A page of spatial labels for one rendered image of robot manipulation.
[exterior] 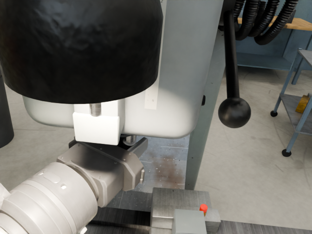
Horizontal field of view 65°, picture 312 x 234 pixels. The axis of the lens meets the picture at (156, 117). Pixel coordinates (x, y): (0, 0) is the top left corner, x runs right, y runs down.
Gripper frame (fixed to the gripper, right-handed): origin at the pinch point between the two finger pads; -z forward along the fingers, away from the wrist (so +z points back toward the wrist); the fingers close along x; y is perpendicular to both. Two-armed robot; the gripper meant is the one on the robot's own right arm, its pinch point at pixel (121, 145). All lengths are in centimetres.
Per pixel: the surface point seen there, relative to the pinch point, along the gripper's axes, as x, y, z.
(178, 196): -6.2, 24.6, -16.3
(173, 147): 3.3, 24.9, -33.8
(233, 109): -15.6, -14.9, 5.2
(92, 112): -5.3, -14.1, 11.9
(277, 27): -15.5, -17.1, -28.0
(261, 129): -25, 121, -233
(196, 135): -1.4, 22.7, -41.7
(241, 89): 17, 120, -324
